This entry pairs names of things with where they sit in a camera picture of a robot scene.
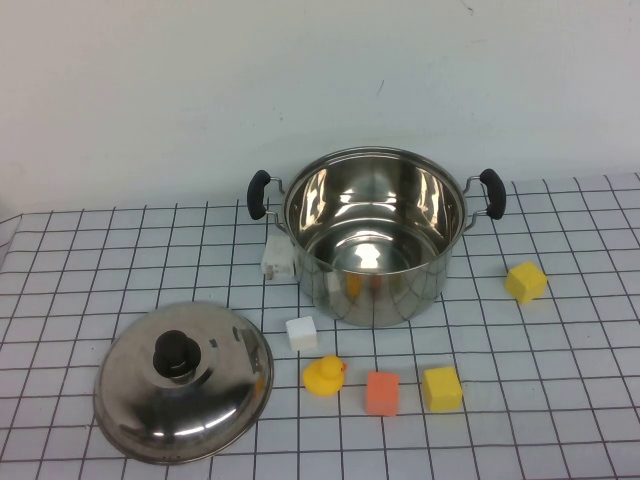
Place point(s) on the steel lid with black knob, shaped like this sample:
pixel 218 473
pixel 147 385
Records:
pixel 200 400

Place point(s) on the white power adapter plug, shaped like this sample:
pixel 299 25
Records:
pixel 277 257

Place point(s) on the white cube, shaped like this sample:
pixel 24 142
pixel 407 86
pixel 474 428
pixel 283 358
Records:
pixel 302 334

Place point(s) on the yellow rubber duck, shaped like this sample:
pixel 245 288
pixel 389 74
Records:
pixel 322 380

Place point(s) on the orange block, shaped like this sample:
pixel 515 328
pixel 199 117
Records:
pixel 382 395

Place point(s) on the yellow cube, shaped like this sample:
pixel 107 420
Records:
pixel 442 390
pixel 526 282

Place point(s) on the white black-grid tablecloth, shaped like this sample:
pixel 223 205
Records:
pixel 550 360

